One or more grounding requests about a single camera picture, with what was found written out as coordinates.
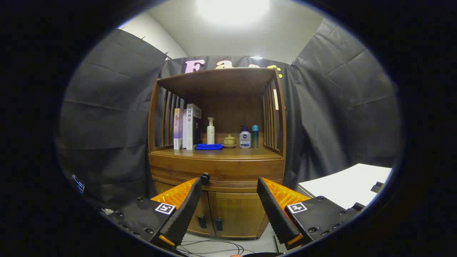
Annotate black backdrop cloth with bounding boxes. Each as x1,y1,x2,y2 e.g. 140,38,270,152
55,18,404,207

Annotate wooden countertop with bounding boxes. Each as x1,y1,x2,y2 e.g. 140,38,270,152
150,146,284,160

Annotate floor cables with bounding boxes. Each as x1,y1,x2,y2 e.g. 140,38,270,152
177,239,256,257

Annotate wooden cabinet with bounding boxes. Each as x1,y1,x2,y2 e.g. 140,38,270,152
147,67,287,239

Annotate purple book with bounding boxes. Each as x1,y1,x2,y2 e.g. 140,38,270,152
174,108,184,150

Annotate thin white book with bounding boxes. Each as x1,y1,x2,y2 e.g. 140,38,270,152
182,109,188,149

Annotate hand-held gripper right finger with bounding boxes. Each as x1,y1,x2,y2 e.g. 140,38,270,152
257,176,365,250

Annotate wooden drawer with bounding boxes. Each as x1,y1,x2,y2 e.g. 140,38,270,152
149,153,285,193

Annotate white bottle with blue cap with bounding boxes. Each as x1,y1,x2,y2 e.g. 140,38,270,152
239,126,251,148

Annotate large white and black book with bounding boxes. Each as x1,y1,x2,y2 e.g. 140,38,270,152
186,104,202,150

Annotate white table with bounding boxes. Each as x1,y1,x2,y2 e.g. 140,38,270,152
297,163,392,210

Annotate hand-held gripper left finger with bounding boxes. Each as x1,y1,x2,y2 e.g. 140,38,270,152
107,177,203,250

